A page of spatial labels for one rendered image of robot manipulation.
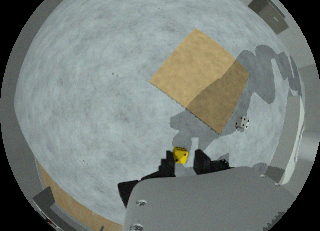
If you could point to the tan square mat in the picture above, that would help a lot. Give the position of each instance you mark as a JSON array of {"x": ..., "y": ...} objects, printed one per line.
[{"x": 204, "y": 78}]

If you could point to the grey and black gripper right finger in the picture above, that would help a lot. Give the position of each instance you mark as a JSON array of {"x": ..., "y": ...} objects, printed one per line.
[{"x": 203, "y": 164}]

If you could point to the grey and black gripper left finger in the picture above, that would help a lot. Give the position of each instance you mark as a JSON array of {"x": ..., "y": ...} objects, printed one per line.
[{"x": 164, "y": 170}]

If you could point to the yellow die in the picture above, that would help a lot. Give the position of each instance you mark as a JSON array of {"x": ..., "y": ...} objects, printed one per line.
[{"x": 180, "y": 155}]

